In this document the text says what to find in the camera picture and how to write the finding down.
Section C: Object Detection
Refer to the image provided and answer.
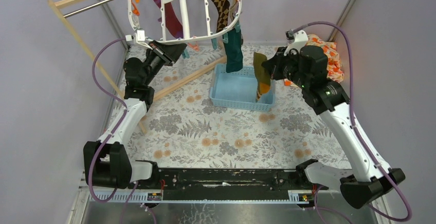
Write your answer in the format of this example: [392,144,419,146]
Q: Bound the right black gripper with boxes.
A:
[262,46,309,89]

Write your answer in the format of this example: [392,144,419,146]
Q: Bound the olive orange sock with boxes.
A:
[253,52,271,102]

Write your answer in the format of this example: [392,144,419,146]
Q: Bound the dark teal sock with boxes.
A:
[224,29,243,73]

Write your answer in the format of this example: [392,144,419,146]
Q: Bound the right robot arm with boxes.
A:
[261,45,405,209]

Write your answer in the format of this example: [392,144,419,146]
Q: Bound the maroon purple striped sock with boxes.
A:
[153,0,184,39]

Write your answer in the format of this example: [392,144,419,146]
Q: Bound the light blue plastic basket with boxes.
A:
[209,64,276,112]

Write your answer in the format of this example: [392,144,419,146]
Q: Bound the orange floral cloth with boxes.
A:
[284,33,344,88]

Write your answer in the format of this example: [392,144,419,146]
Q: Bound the argyle brown sock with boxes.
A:
[211,0,230,33]

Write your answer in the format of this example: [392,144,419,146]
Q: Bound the floral table mat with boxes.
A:
[97,45,357,170]

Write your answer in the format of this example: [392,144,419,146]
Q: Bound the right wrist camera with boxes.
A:
[284,30,308,55]

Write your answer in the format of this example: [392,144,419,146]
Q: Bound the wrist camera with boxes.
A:
[284,30,308,55]
[124,29,147,45]

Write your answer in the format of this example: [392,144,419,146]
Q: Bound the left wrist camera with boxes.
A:
[124,29,147,45]

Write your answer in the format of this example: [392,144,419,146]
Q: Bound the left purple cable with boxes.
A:
[87,38,137,203]

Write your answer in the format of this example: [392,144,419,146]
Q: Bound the purple cable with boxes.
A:
[286,21,413,224]
[87,38,137,203]

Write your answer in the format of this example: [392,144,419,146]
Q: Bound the wooden drying rack frame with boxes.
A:
[47,0,246,135]

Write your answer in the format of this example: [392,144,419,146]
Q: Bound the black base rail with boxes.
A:
[137,168,319,203]

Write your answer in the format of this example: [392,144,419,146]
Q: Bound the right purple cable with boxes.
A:
[286,21,413,224]

